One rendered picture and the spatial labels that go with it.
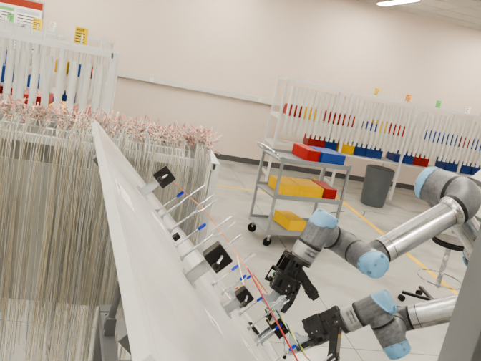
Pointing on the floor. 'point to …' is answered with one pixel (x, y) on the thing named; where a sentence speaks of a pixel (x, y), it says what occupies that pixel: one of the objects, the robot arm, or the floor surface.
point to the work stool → (449, 242)
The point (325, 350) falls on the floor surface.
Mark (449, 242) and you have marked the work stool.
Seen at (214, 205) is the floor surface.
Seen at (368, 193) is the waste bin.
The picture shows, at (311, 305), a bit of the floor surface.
